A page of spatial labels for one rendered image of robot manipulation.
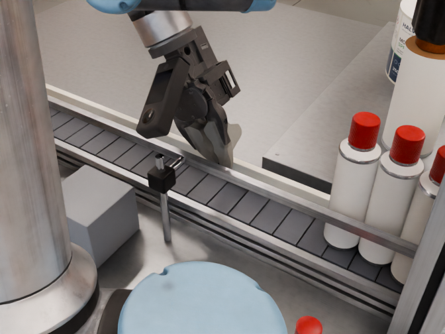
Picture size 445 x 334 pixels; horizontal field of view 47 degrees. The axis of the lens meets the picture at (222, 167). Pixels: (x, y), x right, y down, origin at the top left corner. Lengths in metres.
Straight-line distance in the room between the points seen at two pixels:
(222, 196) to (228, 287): 0.43
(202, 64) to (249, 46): 0.61
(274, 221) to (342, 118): 0.31
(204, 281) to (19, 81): 0.19
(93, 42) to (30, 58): 1.11
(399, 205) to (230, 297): 0.33
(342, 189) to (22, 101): 0.46
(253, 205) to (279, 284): 0.13
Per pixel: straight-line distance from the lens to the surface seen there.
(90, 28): 1.49
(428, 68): 0.84
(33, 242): 0.33
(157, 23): 0.70
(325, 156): 0.89
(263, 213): 0.78
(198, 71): 0.74
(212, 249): 0.79
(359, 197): 0.67
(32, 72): 0.30
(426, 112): 0.88
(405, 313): 0.54
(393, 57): 1.13
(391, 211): 0.66
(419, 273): 0.50
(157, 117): 0.67
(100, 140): 0.94
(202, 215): 0.78
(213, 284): 0.38
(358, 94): 1.08
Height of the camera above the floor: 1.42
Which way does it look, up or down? 39 degrees down
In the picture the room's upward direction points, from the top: straight up
